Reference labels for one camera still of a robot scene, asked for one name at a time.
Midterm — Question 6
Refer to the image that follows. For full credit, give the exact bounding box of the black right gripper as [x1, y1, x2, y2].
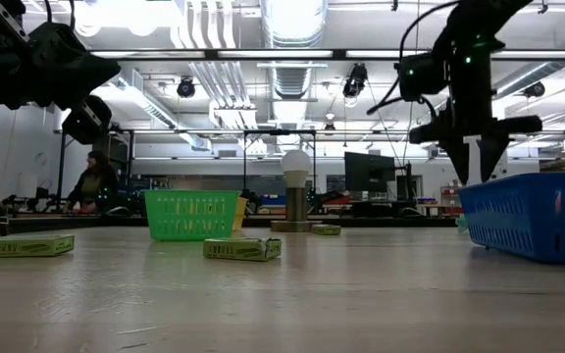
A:
[408, 51, 543, 185]

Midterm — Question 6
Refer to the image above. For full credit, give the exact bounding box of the green staple box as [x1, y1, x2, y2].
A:
[0, 233, 76, 259]
[202, 236, 283, 263]
[310, 223, 342, 236]

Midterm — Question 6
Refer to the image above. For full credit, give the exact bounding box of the green plastic basket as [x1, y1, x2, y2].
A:
[142, 188, 242, 242]

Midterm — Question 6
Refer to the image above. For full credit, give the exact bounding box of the blue plastic basket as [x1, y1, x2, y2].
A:
[457, 172, 565, 267]

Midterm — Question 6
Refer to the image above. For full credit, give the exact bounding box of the black computer monitor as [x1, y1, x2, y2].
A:
[343, 151, 397, 194]

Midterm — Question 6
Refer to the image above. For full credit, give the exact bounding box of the person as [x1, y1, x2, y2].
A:
[64, 150, 121, 216]

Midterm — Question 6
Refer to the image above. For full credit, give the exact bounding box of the white bulb on wooden base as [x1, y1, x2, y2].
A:
[270, 149, 322, 233]

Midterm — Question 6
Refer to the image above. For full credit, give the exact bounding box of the yellow plastic basket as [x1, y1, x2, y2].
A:
[232, 196, 250, 231]

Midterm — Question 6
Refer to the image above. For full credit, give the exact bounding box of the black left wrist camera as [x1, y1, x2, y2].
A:
[61, 94, 114, 146]

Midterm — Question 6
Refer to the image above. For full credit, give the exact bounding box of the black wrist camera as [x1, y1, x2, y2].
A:
[61, 94, 114, 146]
[398, 51, 449, 103]

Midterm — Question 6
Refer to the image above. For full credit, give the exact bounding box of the black ceiling-hung camera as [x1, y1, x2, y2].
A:
[524, 80, 547, 98]
[176, 76, 197, 99]
[341, 62, 370, 99]

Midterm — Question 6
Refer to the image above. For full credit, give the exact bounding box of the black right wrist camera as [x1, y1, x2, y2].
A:
[398, 51, 449, 103]

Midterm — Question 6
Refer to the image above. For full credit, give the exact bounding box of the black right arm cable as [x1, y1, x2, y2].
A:
[365, 0, 460, 122]

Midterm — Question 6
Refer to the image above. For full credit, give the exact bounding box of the silver ventilation duct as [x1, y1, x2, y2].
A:
[260, 0, 331, 99]

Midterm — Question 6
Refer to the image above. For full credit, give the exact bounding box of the background black metal frame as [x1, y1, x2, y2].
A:
[55, 126, 319, 212]

